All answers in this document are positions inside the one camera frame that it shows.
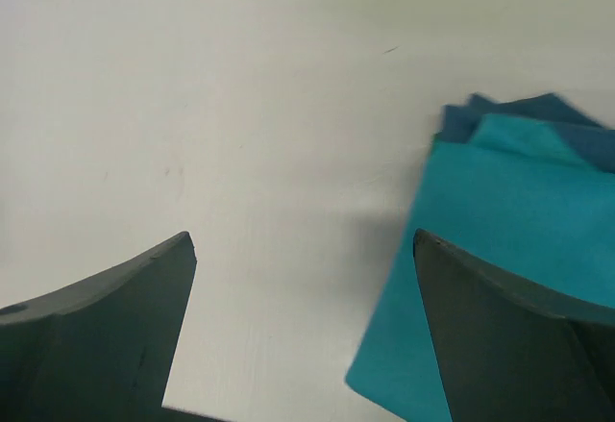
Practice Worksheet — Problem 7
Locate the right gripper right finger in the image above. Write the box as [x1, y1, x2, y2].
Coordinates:
[413, 230, 614, 421]

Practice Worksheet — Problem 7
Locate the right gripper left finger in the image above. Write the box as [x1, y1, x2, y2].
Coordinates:
[1, 232, 197, 421]

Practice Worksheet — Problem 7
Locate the teal t-shirt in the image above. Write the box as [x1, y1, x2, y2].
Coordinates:
[346, 139, 614, 421]

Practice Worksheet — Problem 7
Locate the folded dark blue t-shirt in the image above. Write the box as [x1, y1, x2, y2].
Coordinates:
[436, 93, 614, 173]

